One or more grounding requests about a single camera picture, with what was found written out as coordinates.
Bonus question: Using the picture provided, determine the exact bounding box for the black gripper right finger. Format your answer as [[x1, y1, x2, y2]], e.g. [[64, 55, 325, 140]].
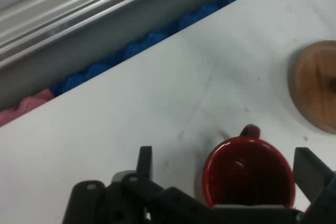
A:
[[293, 147, 336, 224]]

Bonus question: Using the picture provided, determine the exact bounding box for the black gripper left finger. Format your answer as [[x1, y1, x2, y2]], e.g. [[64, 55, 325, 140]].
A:
[[62, 146, 214, 224]]

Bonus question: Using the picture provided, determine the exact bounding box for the red enamel mug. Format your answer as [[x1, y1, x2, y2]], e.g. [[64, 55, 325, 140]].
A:
[[194, 124, 296, 209]]

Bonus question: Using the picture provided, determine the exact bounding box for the wooden mug tree stand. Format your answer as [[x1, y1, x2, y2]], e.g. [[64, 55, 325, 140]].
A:
[[288, 40, 336, 134]]

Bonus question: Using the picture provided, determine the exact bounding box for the aluminium frame rail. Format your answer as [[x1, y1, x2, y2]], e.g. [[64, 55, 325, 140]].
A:
[[0, 0, 190, 69]]

